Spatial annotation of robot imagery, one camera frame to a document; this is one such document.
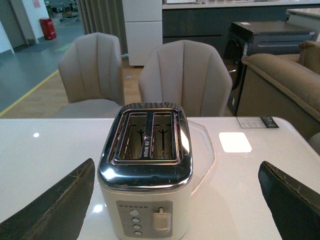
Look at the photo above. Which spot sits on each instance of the beige chair right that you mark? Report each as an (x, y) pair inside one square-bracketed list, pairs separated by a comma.
[(188, 73)]

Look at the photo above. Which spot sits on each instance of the beige chair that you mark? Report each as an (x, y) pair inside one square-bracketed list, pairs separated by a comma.
[(188, 73), (91, 71)]

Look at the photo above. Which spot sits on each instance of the white chrome two-slot toaster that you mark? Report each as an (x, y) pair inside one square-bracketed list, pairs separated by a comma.
[(145, 172)]

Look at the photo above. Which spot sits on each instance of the black label card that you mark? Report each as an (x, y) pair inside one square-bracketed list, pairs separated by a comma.
[(257, 122)]

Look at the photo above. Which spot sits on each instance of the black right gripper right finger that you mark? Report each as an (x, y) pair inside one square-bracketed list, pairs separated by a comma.
[(295, 208)]

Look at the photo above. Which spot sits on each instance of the red box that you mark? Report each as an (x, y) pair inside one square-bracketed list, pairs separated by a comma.
[(48, 28)]

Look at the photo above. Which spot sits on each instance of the brown sofa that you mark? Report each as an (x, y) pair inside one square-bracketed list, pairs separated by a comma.
[(285, 86)]

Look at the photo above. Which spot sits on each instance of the black washing machine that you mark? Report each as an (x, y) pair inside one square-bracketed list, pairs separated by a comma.
[(248, 38)]

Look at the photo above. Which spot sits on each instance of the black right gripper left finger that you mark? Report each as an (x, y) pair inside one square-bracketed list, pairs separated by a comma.
[(57, 214)]

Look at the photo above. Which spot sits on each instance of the beige curtain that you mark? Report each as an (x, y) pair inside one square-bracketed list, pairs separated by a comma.
[(104, 16)]

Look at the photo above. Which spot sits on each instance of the white cabinet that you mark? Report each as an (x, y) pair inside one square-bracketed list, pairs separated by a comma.
[(143, 29)]

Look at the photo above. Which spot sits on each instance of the dark grey counter cabinet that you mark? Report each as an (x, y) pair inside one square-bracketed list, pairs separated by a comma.
[(208, 21)]

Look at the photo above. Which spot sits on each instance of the beige chair left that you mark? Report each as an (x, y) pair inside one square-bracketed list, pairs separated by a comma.
[(91, 71)]

